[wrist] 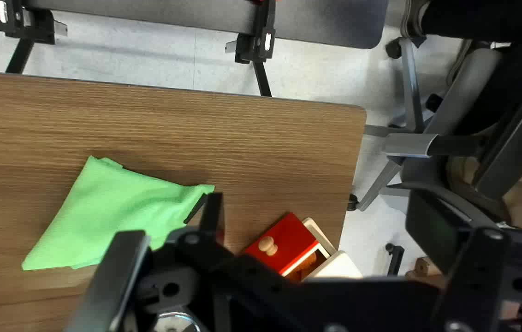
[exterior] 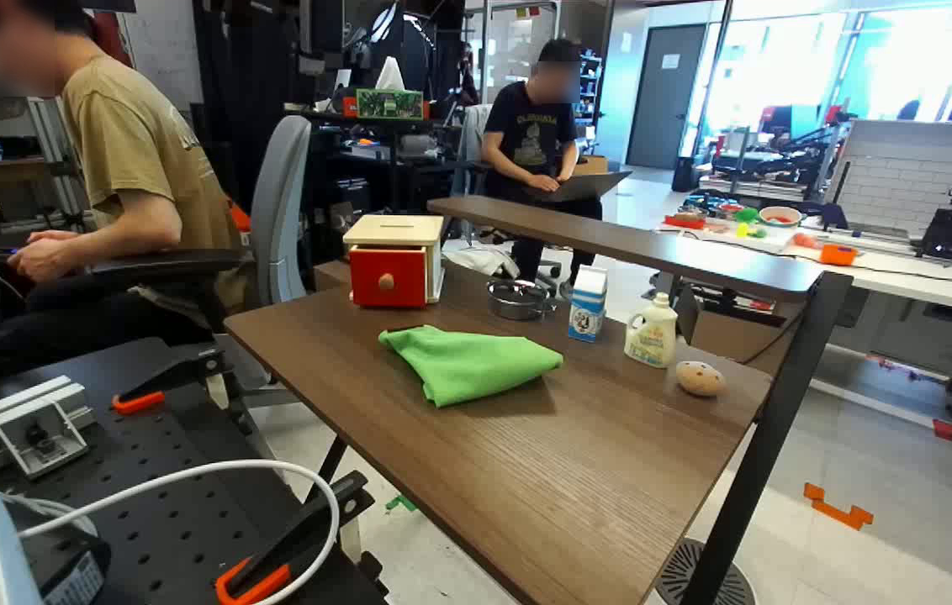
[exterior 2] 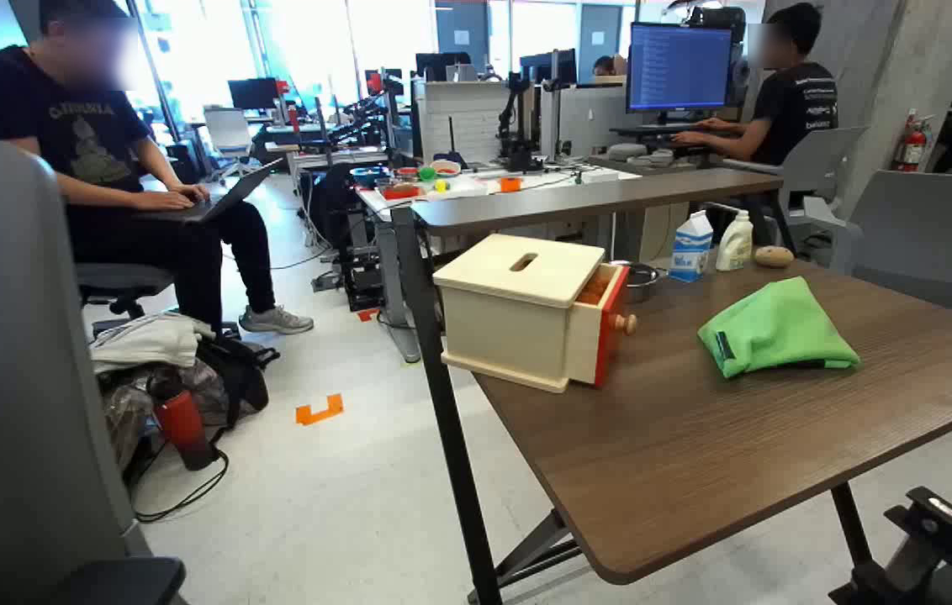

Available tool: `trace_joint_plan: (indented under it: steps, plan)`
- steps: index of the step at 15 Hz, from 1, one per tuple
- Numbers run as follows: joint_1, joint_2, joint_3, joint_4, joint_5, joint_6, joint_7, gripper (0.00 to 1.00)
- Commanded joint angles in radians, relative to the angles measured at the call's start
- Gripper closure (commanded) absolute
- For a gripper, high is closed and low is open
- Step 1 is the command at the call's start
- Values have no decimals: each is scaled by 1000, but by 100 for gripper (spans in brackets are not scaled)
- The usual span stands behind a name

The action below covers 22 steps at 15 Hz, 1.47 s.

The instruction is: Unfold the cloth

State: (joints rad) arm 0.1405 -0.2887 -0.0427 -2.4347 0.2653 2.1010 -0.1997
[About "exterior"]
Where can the green microfiber cloth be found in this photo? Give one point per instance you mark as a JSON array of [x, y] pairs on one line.
[[460, 369]]

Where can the metal bowl on table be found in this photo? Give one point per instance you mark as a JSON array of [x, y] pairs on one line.
[[521, 300]]

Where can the wooden box with red drawer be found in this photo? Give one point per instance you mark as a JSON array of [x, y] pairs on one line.
[[394, 260]]

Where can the small blue white carton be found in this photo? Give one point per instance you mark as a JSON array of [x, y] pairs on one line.
[[587, 303]]

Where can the person in black shirt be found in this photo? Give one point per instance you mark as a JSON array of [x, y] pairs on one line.
[[529, 136]]

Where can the pale yellow soap bottle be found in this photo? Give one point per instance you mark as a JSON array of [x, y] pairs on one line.
[[652, 334]]

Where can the grey office chair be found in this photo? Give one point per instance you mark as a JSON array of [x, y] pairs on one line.
[[142, 275]]

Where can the round tan bread bun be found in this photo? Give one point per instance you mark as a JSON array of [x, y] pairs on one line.
[[698, 379]]

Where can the person in khaki shirt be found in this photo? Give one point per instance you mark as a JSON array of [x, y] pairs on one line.
[[150, 182]]

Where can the orange clamp handle rear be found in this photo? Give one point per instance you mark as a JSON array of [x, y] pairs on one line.
[[140, 405]]

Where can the orange clamp handle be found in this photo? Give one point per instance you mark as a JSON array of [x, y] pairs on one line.
[[140, 405], [244, 585]]

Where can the orange clamp handle front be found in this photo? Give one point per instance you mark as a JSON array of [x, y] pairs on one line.
[[244, 585]]

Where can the aluminium extrusion rail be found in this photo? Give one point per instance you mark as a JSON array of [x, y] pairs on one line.
[[42, 429]]

